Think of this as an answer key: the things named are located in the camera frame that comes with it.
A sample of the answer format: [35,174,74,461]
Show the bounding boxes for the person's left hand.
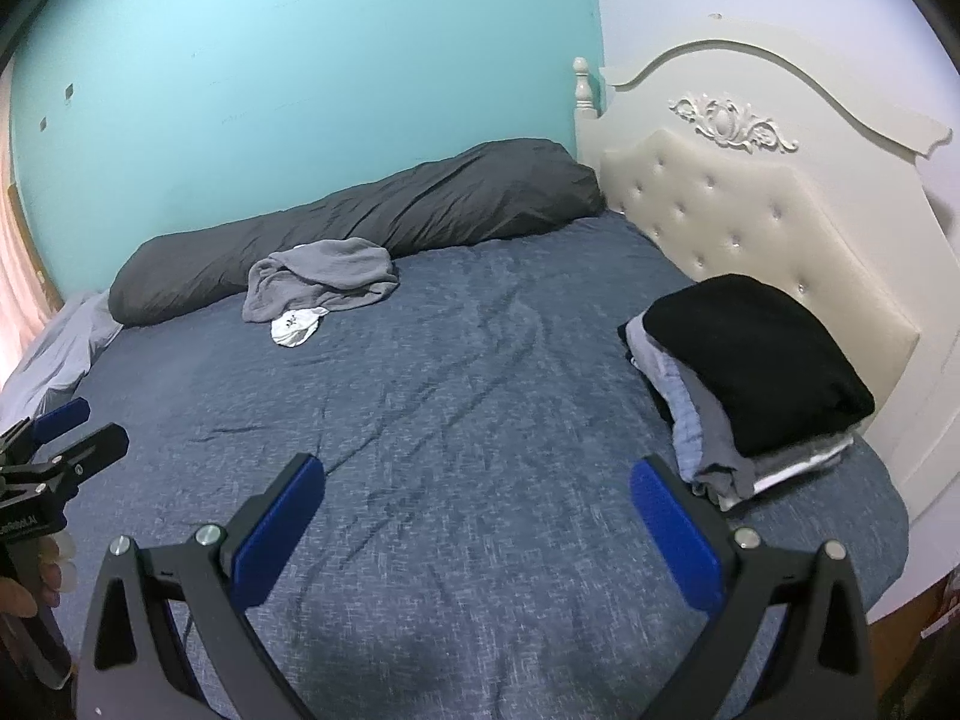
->
[0,531,77,621]

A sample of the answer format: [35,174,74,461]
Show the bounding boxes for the black sweater with white trim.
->
[643,274,877,458]

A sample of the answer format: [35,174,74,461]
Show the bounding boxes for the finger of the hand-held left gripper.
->
[34,422,131,490]
[0,397,92,466]

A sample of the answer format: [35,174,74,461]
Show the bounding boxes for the stack of clothes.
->
[617,315,856,512]

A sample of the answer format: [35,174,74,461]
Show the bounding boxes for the grey crumpled garment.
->
[241,238,401,327]

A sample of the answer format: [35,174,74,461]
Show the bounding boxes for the white crumpled cloth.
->
[270,307,329,348]

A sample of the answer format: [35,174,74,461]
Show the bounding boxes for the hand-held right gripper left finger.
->
[75,452,327,720]

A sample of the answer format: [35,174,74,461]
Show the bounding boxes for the blue patterned bed sheet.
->
[0,210,912,720]

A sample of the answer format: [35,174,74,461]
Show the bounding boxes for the light grey blanket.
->
[0,292,125,421]

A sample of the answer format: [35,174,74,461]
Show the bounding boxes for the dark grey long pillow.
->
[109,139,607,327]

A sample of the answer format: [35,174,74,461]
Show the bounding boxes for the cream tufted headboard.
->
[571,15,953,563]

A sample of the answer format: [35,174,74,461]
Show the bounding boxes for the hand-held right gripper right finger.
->
[630,454,878,720]

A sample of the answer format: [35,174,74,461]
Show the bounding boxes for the pink curtain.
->
[0,157,65,383]

